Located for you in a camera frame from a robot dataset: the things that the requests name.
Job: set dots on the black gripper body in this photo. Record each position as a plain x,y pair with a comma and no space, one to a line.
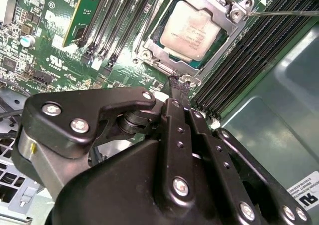
119,190

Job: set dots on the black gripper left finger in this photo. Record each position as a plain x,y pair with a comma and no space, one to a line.
104,103

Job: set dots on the silver CPU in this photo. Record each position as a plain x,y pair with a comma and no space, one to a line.
189,28

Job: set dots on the metal locking lever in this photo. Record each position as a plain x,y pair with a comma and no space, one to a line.
136,49
281,13

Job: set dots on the metal socket cover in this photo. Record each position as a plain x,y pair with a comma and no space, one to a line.
155,48

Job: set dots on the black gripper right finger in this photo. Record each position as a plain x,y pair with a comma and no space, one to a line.
224,165

